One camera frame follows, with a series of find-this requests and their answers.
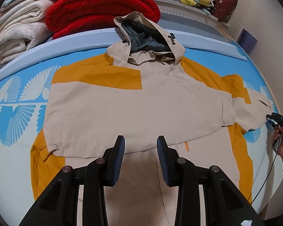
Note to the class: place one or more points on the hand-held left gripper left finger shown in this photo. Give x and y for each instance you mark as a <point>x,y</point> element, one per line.
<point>119,155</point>

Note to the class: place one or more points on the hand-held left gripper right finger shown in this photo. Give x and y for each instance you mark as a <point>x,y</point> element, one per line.
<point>162,155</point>

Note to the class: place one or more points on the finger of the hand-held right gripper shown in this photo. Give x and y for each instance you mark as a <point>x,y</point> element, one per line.
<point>273,117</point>

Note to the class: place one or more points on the beige and yellow hooded jacket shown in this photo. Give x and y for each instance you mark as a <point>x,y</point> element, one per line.
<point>132,110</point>

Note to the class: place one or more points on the purple board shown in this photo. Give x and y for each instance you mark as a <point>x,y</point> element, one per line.
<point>247,41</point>

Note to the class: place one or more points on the blue white patterned bed sheet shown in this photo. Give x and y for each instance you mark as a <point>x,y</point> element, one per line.
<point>14,146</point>

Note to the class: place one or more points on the light blue bed bolster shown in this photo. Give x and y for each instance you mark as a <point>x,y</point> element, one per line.
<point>61,49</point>

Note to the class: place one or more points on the dark red cushion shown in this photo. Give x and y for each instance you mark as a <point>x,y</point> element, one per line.
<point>224,7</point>

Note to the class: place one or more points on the grey mat with zigzag trim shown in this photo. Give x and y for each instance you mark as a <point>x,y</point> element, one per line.
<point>193,24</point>

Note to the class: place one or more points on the red folded blanket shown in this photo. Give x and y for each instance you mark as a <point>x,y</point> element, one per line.
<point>96,9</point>

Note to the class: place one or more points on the white folded fleece blanket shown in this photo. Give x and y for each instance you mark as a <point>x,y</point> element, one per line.
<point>16,28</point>

